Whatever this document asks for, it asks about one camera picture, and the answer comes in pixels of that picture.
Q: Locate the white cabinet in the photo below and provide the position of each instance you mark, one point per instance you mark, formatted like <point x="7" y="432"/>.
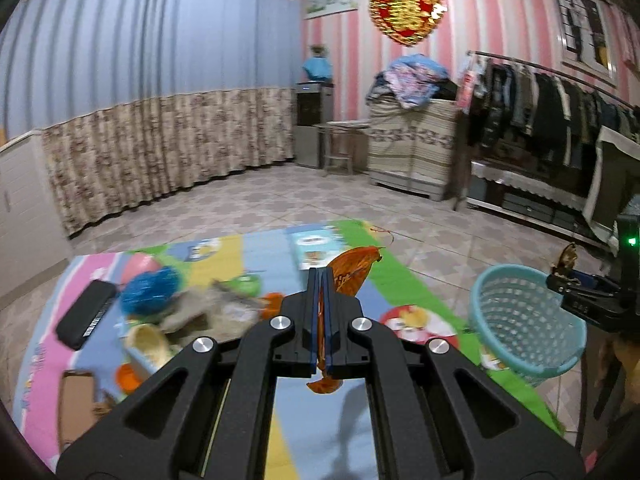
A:
<point x="25" y="200"/>

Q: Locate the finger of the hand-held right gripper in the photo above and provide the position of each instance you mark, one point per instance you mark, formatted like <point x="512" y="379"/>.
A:
<point x="592" y="310"/>
<point x="585" y="281"/>

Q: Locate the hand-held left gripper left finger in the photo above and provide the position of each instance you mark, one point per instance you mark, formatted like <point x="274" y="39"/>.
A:
<point x="315" y="330"/>

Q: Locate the light blue carton box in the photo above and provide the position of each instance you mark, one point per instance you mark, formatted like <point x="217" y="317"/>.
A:
<point x="312" y="247"/>

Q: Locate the cloth covered cabinet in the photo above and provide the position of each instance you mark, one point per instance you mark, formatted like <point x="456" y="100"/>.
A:
<point x="410" y="150"/>

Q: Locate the blue plastic bag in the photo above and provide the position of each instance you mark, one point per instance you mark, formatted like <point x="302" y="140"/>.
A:
<point x="150" y="292"/>

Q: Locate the grey water dispenser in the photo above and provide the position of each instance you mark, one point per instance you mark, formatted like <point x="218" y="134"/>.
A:
<point x="310" y="145"/>

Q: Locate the small brown dry leaf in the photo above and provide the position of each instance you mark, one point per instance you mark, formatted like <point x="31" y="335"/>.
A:
<point x="569" y="257"/>

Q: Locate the blue and floral curtain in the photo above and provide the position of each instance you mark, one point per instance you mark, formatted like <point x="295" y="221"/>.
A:
<point x="150" y="85"/>

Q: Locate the colourful cartoon play mat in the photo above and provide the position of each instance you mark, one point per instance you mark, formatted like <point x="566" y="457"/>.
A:
<point x="225" y="260"/>

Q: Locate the row of hanging clothes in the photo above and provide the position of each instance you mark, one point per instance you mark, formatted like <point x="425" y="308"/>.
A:
<point x="545" y="110"/>

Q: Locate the orange plastic piece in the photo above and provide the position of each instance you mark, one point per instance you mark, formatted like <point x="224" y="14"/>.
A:
<point x="127" y="380"/>

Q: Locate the light blue plastic basket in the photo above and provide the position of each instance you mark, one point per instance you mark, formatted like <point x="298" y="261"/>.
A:
<point x="520" y="320"/>

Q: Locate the white framed panel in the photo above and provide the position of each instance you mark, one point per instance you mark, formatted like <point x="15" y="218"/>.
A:
<point x="597" y="170"/>

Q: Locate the flat black box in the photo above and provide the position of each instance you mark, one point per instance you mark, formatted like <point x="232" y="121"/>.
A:
<point x="85" y="315"/>

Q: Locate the landscape wall picture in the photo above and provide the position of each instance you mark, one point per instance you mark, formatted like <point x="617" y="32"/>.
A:
<point x="330" y="2"/>

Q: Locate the doll in blue clothes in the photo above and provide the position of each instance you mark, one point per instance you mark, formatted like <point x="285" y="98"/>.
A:
<point x="317" y="67"/>

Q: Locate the crumbled brown leaf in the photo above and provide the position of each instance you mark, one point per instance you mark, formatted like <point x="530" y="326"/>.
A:
<point x="106" y="406"/>

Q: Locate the window wall poster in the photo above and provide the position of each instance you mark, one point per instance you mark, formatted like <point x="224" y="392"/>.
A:
<point x="582" y="30"/>

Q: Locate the orange snack wrapper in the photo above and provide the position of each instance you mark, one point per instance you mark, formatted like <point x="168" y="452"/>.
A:
<point x="352" y="270"/>

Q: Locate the cream paper cup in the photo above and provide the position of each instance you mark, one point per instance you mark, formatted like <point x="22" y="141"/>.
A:
<point x="147" y="342"/>

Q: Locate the low metal bench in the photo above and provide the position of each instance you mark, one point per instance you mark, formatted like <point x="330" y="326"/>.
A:
<point x="525" y="180"/>

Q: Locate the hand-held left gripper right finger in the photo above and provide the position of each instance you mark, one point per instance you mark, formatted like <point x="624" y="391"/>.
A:
<point x="330" y="330"/>

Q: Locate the wooden stool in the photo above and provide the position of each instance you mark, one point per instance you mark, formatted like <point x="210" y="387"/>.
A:
<point x="340" y="130"/>

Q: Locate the brown cardboard box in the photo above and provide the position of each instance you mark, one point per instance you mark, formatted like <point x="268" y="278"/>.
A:
<point x="75" y="410"/>

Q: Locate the grey brown paper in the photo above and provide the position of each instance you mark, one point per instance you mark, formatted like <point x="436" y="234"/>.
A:
<point x="200" y="310"/>

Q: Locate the pile of clothes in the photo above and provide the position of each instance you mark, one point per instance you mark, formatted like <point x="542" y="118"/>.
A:
<point x="410" y="77"/>

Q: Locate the red gold heart decoration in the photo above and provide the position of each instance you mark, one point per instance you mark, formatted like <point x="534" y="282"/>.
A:
<point x="407" y="12"/>

